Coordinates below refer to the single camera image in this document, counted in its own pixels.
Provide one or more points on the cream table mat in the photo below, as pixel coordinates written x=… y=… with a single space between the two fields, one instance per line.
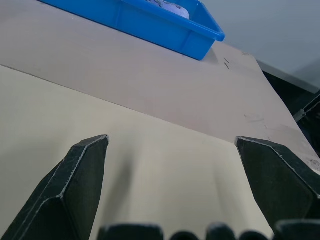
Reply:
x=130 y=160

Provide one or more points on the blue plastic bin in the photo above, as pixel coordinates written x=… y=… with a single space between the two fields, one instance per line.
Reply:
x=160 y=23

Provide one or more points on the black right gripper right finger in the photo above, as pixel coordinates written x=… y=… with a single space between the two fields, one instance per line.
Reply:
x=277 y=185

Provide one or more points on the white item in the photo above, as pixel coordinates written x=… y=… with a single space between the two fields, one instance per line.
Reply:
x=172 y=7

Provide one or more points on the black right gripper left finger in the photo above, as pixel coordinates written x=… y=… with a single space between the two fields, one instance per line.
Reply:
x=72 y=190

